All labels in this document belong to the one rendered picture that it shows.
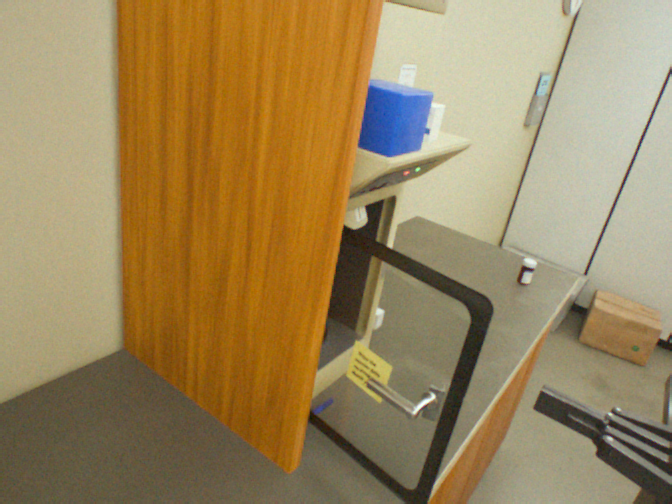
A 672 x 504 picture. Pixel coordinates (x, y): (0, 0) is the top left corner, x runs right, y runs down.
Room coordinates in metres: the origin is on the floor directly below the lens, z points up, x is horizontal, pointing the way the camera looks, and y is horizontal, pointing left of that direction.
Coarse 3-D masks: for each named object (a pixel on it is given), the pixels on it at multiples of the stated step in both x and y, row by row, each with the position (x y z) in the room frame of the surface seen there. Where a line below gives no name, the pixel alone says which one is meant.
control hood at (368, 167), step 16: (432, 144) 0.87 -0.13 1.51; (448, 144) 0.89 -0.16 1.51; (464, 144) 0.93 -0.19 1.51; (368, 160) 0.72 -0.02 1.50; (384, 160) 0.71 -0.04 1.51; (400, 160) 0.73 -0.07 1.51; (416, 160) 0.78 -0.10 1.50; (432, 160) 0.87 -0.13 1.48; (352, 176) 0.73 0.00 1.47; (368, 176) 0.71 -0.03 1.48; (416, 176) 0.97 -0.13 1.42; (352, 192) 0.74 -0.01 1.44
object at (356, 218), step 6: (354, 210) 0.92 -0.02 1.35; (360, 210) 0.93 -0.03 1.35; (348, 216) 0.90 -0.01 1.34; (354, 216) 0.91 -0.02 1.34; (360, 216) 0.93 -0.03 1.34; (366, 216) 0.96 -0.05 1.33; (348, 222) 0.90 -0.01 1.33; (354, 222) 0.91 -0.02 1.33; (360, 222) 0.92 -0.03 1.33; (366, 222) 0.95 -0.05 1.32; (354, 228) 0.91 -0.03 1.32
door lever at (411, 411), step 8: (368, 384) 0.60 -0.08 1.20; (376, 384) 0.60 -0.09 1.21; (376, 392) 0.59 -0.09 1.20; (384, 392) 0.58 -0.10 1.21; (392, 392) 0.58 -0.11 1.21; (424, 392) 0.60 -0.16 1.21; (392, 400) 0.57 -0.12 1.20; (400, 400) 0.57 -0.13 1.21; (424, 400) 0.58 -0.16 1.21; (432, 400) 0.59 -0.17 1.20; (400, 408) 0.56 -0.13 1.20; (408, 408) 0.56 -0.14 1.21; (416, 408) 0.56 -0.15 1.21; (424, 408) 0.57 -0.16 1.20; (432, 408) 0.58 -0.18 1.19; (408, 416) 0.55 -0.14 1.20; (416, 416) 0.55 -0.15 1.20
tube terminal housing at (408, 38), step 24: (384, 24) 0.85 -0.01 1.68; (408, 24) 0.92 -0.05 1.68; (432, 24) 0.99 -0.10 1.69; (384, 48) 0.87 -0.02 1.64; (408, 48) 0.93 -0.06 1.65; (432, 48) 1.01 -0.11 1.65; (384, 72) 0.88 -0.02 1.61; (384, 192) 0.95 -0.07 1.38; (384, 216) 1.03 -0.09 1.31; (384, 240) 1.04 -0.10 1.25
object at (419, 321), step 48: (336, 288) 0.72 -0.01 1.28; (384, 288) 0.67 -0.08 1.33; (432, 288) 0.62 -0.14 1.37; (336, 336) 0.71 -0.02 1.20; (384, 336) 0.65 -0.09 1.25; (432, 336) 0.61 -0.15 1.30; (480, 336) 0.57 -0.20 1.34; (336, 384) 0.70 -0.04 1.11; (432, 384) 0.59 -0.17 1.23; (336, 432) 0.68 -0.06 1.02; (384, 432) 0.63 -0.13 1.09; (432, 432) 0.58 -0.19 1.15; (384, 480) 0.61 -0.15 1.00; (432, 480) 0.57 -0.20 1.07
